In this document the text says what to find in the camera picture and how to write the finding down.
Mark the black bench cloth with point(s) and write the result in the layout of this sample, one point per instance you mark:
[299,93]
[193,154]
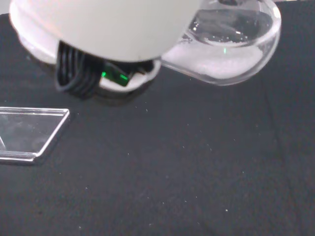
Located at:
[172,159]

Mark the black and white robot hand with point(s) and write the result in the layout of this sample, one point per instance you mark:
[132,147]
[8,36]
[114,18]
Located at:
[103,27]

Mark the clear acrylic funnel stand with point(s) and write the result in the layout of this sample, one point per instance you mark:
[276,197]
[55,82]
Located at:
[27,132]

